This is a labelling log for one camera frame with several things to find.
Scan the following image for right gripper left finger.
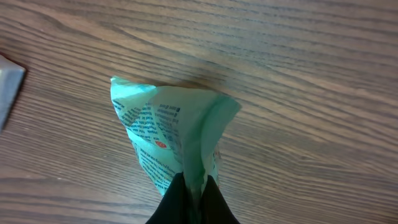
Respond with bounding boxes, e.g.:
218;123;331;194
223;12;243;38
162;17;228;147
146;173;195;224

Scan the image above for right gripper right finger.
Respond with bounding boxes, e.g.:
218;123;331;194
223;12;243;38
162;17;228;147
200;175;240;224

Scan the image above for teal snack packet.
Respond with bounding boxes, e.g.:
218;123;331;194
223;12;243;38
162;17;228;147
110;77;241;195

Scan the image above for white barcode scanner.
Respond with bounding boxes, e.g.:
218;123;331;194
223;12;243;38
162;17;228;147
1;56;25;131

